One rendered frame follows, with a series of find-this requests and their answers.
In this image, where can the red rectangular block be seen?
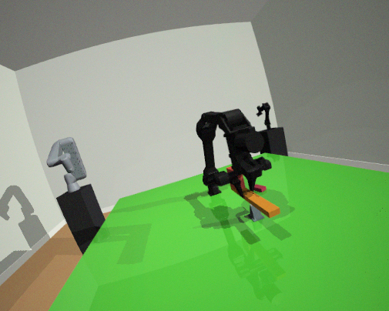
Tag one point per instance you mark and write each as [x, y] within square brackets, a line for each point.
[260, 188]

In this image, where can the orange long bar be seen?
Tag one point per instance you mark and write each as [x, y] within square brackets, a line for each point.
[266, 207]

